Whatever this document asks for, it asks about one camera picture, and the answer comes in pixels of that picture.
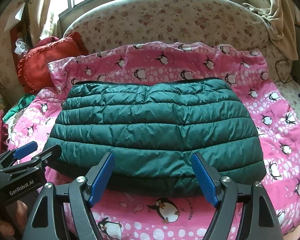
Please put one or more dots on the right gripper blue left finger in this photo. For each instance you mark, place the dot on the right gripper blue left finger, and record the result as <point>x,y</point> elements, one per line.
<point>47,219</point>

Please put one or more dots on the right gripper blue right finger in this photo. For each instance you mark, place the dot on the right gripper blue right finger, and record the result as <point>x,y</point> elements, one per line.
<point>258,218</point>

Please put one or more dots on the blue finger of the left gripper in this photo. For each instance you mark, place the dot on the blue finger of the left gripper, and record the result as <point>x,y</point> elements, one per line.
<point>41,160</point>
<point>9,157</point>

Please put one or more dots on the green quilted puffer jacket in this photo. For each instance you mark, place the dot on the green quilted puffer jacket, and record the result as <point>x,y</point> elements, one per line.
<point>153,131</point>

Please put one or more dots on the person's left hand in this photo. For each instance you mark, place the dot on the person's left hand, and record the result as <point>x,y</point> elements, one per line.
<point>17,212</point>

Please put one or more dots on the green cloth at bedside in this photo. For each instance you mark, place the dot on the green cloth at bedside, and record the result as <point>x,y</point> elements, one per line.
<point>23,102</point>

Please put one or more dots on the pink penguin fleece blanket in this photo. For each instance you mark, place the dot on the pink penguin fleece blanket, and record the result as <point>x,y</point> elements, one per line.
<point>128,216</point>

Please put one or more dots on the red ruffled pillow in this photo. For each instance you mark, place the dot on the red ruffled pillow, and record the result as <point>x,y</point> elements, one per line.
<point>32,69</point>

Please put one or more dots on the clear plastic bag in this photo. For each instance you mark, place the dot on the clear plastic bag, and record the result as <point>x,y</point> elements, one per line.
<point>21,48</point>

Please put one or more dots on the beige window curtain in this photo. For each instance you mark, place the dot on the beige window curtain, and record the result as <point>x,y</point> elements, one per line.
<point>43,19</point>

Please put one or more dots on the beige crumpled cloth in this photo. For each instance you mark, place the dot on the beige crumpled cloth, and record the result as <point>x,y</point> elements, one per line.
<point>278,18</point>

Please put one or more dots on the floral beige bed sheet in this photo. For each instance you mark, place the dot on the floral beige bed sheet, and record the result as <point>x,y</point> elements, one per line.
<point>212,22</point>

